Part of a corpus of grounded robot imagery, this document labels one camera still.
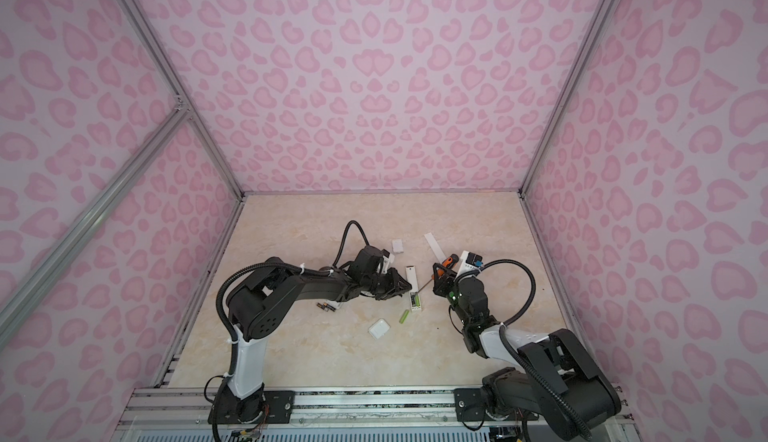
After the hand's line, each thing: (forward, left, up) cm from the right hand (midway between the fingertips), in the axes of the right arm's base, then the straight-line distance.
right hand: (435, 264), depth 86 cm
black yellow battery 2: (-9, +31, -11) cm, 34 cm away
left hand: (-2, +6, -7) cm, 10 cm away
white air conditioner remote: (-8, +30, -11) cm, 33 cm away
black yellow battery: (-8, +34, -11) cm, 37 cm away
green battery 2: (-11, +9, -11) cm, 18 cm away
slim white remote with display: (+1, +6, -10) cm, 12 cm away
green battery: (-7, +5, -9) cm, 13 cm away
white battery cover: (+14, +11, -12) cm, 21 cm away
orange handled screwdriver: (-1, -3, +3) cm, 5 cm away
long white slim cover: (+14, -2, -12) cm, 18 cm away
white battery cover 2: (-14, +16, -12) cm, 24 cm away
